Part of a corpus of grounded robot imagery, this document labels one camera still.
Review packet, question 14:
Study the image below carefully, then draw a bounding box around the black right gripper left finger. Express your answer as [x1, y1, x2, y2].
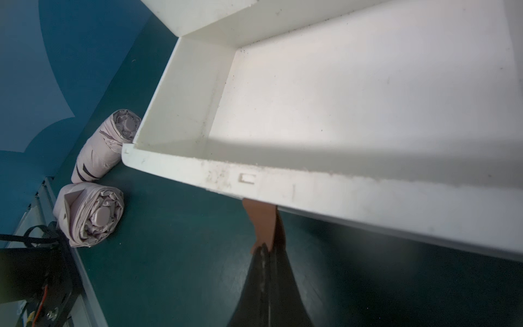
[227, 245, 270, 326]

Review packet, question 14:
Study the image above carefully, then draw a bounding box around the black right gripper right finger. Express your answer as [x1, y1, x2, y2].
[269, 212, 313, 327]

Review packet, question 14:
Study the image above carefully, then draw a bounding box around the white bottom drawer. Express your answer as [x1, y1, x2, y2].
[123, 1, 522, 261]

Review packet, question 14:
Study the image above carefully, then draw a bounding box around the white three drawer cabinet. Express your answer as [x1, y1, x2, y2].
[142, 0, 257, 37]

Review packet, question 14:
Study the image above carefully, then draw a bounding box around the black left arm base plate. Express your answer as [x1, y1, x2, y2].
[1, 222, 83, 326]

